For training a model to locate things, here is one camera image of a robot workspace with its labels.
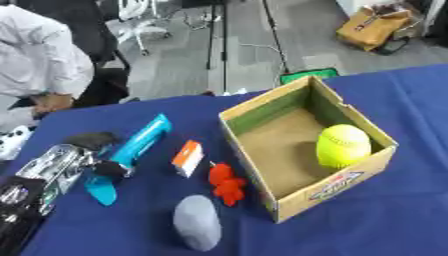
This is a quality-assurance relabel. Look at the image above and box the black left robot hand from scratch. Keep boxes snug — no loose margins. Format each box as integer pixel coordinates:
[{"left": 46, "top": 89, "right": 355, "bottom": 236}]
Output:
[{"left": 61, "top": 131, "right": 132, "bottom": 179}]

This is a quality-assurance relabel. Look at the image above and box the blue toy drill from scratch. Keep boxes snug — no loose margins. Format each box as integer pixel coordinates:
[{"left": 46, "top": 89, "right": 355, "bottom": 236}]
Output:
[{"left": 82, "top": 113, "right": 175, "bottom": 207}]

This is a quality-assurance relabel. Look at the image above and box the orange and white small box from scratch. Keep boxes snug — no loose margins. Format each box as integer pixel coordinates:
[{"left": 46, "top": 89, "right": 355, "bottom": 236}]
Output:
[{"left": 169, "top": 139, "right": 207, "bottom": 179}]

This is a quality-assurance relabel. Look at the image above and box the tan cardboard box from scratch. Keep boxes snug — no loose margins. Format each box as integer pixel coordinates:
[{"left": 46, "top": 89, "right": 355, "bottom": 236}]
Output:
[{"left": 217, "top": 75, "right": 401, "bottom": 224}]

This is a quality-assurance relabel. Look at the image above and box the person's hand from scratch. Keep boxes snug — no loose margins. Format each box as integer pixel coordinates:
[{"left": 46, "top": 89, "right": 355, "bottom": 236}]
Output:
[{"left": 31, "top": 93, "right": 76, "bottom": 114}]

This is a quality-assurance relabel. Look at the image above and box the white game controller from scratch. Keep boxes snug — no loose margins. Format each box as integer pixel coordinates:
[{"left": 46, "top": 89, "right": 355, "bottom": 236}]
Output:
[{"left": 0, "top": 125, "right": 34, "bottom": 162}]

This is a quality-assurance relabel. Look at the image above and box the black office chair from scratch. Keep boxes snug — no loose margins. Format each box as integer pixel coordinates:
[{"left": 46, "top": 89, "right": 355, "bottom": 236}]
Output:
[{"left": 10, "top": 0, "right": 133, "bottom": 109}]

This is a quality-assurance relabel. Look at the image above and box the person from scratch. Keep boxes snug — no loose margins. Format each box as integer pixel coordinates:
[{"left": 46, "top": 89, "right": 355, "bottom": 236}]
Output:
[{"left": 0, "top": 3, "right": 97, "bottom": 133}]

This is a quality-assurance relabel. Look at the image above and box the white office chair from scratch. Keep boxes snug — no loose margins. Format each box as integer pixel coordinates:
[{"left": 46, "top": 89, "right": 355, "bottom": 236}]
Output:
[{"left": 112, "top": 0, "right": 174, "bottom": 57}]

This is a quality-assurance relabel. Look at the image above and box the grey oval stone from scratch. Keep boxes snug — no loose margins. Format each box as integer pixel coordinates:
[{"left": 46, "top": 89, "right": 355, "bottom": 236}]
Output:
[{"left": 171, "top": 194, "right": 224, "bottom": 253}]

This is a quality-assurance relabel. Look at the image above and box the red soft toy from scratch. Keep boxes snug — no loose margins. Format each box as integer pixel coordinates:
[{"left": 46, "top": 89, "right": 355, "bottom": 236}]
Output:
[{"left": 206, "top": 161, "right": 249, "bottom": 208}]

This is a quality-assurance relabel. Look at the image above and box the black tripod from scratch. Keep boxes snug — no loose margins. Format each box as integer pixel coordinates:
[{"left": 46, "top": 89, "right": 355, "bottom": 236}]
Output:
[{"left": 199, "top": 0, "right": 293, "bottom": 96}]

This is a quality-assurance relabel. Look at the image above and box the green mat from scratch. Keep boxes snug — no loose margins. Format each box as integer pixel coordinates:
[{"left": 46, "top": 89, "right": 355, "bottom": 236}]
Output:
[{"left": 278, "top": 67, "right": 342, "bottom": 86}]

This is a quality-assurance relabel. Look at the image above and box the yellow ball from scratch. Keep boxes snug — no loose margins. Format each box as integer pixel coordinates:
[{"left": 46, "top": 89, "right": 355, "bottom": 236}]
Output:
[{"left": 315, "top": 123, "right": 373, "bottom": 170}]

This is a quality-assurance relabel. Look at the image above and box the tan bag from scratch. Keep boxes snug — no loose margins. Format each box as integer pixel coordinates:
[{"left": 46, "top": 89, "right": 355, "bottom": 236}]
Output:
[{"left": 334, "top": 3, "right": 426, "bottom": 54}]

